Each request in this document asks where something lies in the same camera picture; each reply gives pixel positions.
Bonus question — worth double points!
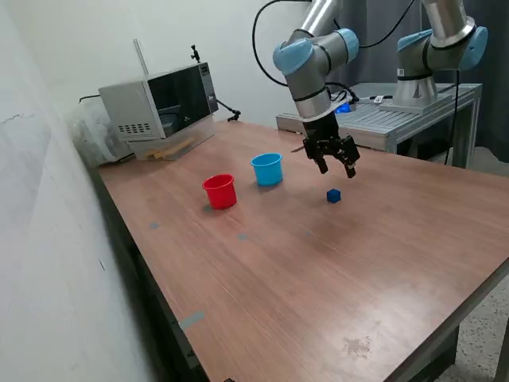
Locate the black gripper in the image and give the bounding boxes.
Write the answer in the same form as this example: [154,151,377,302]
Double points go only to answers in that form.
[301,113,361,179]

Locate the clear plastic bag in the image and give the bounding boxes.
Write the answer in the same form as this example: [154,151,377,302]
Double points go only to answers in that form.
[67,97,138,168]

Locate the black looping camera cable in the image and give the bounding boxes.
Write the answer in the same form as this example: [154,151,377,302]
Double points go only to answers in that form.
[252,0,415,87]

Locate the blue-lit wrist camera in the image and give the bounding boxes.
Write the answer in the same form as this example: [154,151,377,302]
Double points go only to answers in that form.
[329,90,359,115]

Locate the silver microwave oven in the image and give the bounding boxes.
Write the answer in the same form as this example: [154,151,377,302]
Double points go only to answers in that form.
[98,61,220,141]

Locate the aluminium robot stand table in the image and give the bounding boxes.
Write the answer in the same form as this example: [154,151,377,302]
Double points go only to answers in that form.
[276,82,484,170]

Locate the yellow wooden strips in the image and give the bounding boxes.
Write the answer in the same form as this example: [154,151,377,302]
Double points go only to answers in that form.
[145,137,196,161]

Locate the blue plastic cup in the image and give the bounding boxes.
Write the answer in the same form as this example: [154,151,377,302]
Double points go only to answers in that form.
[250,152,285,187]

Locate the black hanging robot cable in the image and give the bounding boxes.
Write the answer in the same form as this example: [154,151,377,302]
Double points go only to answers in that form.
[444,69,464,166]

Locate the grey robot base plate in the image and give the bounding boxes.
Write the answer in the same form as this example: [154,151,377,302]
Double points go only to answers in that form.
[379,92,453,113]

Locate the red plastic cup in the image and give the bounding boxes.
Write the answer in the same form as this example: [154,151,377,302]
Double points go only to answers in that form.
[201,173,238,211]

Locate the long grey tape strip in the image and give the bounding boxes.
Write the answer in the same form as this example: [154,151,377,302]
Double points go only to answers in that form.
[177,310,206,331]

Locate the silver connector with cable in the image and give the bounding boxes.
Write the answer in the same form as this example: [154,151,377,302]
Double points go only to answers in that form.
[355,92,395,105]

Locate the thin metal rod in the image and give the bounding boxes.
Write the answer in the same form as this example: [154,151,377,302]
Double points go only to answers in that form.
[133,38,150,76]

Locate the dark grey curtain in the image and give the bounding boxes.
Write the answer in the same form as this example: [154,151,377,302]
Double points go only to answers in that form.
[309,0,509,164]

